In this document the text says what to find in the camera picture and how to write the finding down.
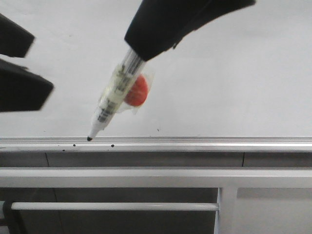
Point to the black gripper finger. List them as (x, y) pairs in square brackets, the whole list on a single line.
[(21, 90), (159, 25), (15, 41)]

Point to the white black-tipped whiteboard marker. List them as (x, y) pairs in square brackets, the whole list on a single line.
[(121, 82)]

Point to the red round magnet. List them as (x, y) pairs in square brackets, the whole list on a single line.
[(138, 93)]

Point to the white whiteboard with aluminium frame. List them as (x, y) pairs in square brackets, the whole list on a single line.
[(241, 82)]

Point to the white horizontal rail bar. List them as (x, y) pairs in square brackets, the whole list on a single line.
[(114, 206)]

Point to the white metal pegboard cart frame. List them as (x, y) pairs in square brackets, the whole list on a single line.
[(227, 180)]

